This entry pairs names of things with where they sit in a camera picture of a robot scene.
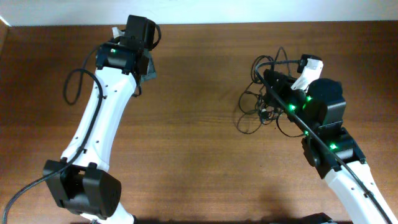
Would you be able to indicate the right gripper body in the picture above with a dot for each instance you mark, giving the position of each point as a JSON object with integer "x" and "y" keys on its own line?
{"x": 292, "y": 99}

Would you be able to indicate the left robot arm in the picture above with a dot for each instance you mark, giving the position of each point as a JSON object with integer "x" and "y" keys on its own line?
{"x": 80, "y": 181}

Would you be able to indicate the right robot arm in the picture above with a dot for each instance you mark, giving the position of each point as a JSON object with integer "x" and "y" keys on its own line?
{"x": 318, "y": 112}

